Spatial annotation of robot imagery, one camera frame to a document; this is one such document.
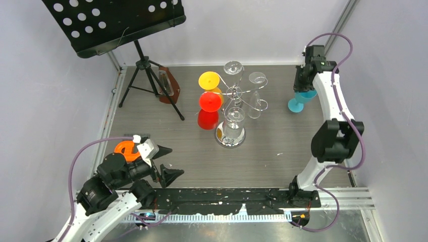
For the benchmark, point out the clear wine glass right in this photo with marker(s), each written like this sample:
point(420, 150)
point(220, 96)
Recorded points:
point(256, 104)

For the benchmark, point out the grey building baseplate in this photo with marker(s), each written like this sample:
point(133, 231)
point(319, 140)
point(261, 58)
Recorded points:
point(143, 135)

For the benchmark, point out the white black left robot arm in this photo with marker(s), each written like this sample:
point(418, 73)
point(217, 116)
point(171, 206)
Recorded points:
point(117, 189)

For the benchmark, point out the clear ribbed wine glass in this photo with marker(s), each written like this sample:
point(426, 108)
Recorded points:
point(234, 122)

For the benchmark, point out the brown wooden metronome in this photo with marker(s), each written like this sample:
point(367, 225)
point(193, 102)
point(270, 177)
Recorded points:
point(169, 83)

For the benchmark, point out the blue wine glass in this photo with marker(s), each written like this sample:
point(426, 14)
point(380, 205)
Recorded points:
point(297, 103)

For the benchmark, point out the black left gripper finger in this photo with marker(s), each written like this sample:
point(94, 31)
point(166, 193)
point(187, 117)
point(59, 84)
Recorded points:
point(168, 176)
point(160, 151)

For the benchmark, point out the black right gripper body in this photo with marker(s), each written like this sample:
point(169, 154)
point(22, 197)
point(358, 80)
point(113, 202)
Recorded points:
point(301, 83)

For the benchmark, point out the red wine glass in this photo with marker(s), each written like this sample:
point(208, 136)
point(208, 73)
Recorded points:
point(208, 116)

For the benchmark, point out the black music stand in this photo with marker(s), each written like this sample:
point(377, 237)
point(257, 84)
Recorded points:
point(97, 27)

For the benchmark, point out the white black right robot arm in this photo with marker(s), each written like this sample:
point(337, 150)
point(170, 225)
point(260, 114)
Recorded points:
point(337, 138)

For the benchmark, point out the clear wine glass rear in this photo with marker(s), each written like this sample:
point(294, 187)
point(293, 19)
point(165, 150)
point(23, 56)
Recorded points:
point(234, 70)

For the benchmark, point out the orange curved toy tube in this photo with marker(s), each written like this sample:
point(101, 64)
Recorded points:
point(128, 149)

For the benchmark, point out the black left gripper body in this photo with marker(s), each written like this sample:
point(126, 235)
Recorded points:
point(154, 170)

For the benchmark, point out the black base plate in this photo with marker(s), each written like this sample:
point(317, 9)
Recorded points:
point(216, 201)

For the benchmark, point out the yellow wine glass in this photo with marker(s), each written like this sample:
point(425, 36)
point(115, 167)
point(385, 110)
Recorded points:
point(209, 82)

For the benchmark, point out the chrome wine glass rack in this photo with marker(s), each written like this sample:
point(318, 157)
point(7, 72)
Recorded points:
point(246, 95)

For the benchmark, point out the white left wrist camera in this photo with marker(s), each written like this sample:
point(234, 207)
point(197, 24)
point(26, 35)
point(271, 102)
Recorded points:
point(146, 148)

